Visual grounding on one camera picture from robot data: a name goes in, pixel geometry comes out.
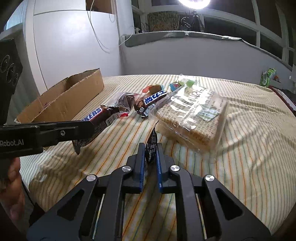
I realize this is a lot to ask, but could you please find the chocolate bar with blue print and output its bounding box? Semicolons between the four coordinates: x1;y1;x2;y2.
134;90;170;119

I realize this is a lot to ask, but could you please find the red and dark bag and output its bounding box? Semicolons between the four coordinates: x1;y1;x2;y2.
269;79;296;113

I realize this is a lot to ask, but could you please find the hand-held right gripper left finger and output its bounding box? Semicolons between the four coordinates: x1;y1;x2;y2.
25;142;148;241

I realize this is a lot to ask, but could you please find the clear packet of dark candy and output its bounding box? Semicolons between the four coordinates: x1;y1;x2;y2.
109;92;139;118

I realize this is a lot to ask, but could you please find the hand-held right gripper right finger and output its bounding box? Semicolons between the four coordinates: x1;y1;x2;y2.
155;142;272;241

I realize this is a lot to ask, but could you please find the brown chocolate bar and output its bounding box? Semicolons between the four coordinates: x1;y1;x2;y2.
72;105;121;155

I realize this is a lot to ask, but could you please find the black snack wrapper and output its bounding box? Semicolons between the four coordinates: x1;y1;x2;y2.
144;120;160;168

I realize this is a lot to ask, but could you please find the orange candy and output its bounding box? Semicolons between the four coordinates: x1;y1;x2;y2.
142;85;163;94

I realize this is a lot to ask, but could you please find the green candy packet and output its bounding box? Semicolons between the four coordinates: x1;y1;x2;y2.
179;74;200;89

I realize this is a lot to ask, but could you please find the ring light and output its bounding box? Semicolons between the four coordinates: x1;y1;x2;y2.
177;0;211;10

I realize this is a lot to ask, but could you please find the clear pack of crackers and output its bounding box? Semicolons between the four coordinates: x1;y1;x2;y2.
149;85;228;153

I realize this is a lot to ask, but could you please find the cardboard box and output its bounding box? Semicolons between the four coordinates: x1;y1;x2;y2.
14;68;105;124

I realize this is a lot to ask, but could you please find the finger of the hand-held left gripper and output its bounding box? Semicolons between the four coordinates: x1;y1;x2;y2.
37;120;96;150

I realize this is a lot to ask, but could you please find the green carton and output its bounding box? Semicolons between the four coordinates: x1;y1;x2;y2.
261;68;277;88

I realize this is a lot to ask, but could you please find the brown board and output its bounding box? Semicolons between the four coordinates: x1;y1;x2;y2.
85;0;116;15

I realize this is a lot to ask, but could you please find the white cable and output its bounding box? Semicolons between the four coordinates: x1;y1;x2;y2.
88;0;115;54

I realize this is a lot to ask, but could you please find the woven basket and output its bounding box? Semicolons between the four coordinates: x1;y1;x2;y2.
147;11;180;32

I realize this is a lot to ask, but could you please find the person's left hand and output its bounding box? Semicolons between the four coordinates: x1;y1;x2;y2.
0;158;26;220

